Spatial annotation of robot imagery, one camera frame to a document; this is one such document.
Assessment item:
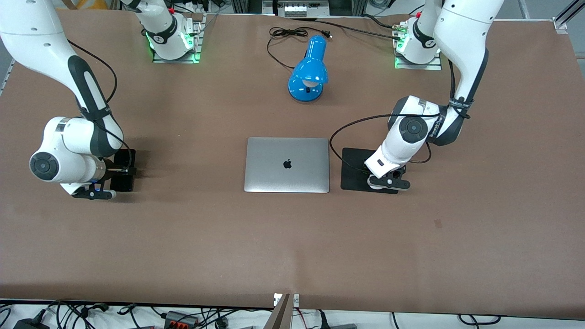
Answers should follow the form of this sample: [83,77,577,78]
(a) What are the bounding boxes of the thick black table cable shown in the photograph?
[292,14,405,41]

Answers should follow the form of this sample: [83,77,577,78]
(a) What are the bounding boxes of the white power strip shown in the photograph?
[277,0,330,18]

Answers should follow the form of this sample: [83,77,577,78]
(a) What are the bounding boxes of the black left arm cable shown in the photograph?
[329,59,472,175]

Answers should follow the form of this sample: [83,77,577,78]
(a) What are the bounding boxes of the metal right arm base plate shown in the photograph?
[152,14,204,64]

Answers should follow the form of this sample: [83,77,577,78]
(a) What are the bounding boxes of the aluminium frame corner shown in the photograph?
[552,0,585,33]

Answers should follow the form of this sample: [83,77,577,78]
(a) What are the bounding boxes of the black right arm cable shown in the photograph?
[68,40,134,170]

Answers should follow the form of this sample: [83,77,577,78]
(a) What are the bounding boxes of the thin black lamp cord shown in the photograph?
[267,27,333,70]

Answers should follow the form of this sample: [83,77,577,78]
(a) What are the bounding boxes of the black mouse pad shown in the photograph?
[340,147,399,195]

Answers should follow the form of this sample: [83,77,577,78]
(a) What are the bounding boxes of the blue desk lamp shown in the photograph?
[287,35,329,103]

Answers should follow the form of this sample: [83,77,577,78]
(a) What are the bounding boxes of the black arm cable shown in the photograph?
[329,59,472,175]
[68,40,134,170]

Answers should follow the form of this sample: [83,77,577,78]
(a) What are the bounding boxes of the black adapter with orange plugs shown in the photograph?
[165,311,200,329]

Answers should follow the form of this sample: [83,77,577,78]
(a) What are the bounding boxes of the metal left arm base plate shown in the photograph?
[394,21,443,70]

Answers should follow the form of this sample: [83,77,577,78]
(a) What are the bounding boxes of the black smartphone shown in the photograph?
[111,149,136,192]

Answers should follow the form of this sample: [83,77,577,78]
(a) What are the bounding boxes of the silver laptop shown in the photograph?
[244,137,330,194]

